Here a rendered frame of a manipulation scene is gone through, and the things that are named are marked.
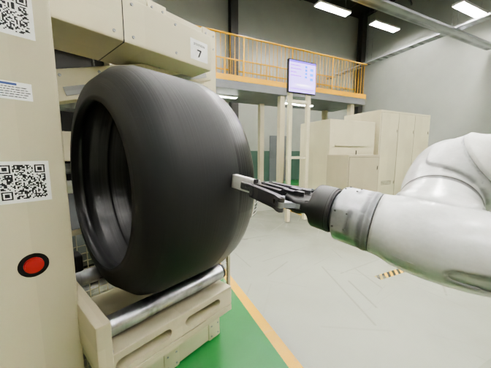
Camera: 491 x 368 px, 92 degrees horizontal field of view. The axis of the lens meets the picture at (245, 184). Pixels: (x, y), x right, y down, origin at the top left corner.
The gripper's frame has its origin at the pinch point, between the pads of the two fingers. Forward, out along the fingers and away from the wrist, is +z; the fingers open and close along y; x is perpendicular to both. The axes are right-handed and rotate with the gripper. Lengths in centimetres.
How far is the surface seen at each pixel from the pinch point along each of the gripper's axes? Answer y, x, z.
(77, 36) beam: 13, -34, 64
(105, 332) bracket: 24.9, 29.0, 9.6
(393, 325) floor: -157, 118, -27
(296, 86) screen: -344, -96, 199
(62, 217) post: 27.6, 9.7, 23.9
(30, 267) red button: 33.3, 18.1, 22.2
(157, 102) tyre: 14.0, -14.7, 12.6
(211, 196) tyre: 6.6, 2.8, 3.2
